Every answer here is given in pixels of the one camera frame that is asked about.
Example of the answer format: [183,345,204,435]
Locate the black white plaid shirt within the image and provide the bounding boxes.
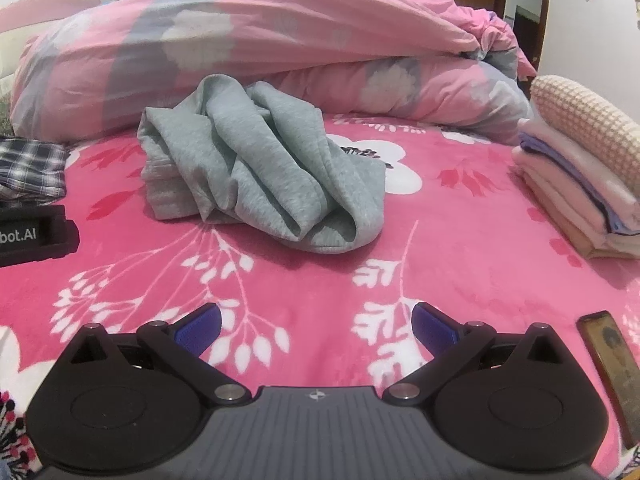
[0,137,70,206]

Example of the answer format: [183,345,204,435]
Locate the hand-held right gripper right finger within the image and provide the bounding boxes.
[385,301,566,406]

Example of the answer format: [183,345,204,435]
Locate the smartphone with patterned case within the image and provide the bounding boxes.
[576,310,640,451]

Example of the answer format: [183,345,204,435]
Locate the folded white garment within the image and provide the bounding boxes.
[517,105,638,223]

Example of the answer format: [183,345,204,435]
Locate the pink and white headboard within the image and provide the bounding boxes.
[0,0,101,86]

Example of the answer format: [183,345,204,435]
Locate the pink floral fleece blanket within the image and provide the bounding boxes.
[0,110,640,480]

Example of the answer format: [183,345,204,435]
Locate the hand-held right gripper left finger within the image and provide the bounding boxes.
[67,303,251,406]

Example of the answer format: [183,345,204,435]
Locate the beige waffle knit sweater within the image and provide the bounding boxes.
[529,75,640,208]

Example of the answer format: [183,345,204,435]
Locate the folded purple garment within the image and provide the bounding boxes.
[519,132,640,237]

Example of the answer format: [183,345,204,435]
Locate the pink floral duvet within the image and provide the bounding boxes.
[10,0,538,146]

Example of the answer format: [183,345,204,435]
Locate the folded tan garment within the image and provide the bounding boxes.
[520,172,640,261]

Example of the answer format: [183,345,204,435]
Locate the grey sweatshirt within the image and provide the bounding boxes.
[137,74,387,255]

